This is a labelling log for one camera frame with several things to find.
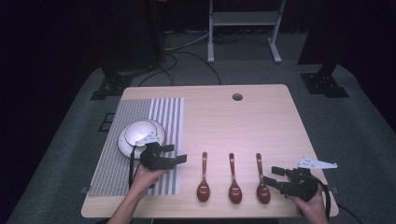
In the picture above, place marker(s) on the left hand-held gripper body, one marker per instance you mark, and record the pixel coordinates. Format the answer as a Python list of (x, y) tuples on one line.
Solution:
[(154, 160)]

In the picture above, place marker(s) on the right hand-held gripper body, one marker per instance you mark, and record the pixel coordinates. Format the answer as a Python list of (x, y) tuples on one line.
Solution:
[(300, 185)]

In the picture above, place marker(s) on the brown spoon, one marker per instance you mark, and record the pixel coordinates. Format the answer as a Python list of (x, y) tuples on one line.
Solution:
[(203, 188), (235, 192), (263, 192)]

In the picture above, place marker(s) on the person's left hand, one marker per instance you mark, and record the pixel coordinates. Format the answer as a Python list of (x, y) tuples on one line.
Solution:
[(144, 180)]

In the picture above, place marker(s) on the person's right hand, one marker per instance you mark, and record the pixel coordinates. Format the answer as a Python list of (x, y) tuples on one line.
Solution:
[(313, 207)]

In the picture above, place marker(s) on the white plate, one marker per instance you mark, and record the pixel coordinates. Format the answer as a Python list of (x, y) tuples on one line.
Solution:
[(124, 149)]

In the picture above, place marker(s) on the white bowl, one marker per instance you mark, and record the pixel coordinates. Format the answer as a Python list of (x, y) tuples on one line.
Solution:
[(138, 132)]

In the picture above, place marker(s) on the grey striped placemat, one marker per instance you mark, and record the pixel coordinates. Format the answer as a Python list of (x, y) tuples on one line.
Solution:
[(118, 174)]

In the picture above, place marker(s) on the black stand base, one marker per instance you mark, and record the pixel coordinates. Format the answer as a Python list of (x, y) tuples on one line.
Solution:
[(109, 88), (325, 85)]

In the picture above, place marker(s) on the white metal stand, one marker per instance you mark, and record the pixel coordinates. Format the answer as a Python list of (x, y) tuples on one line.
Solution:
[(244, 18)]

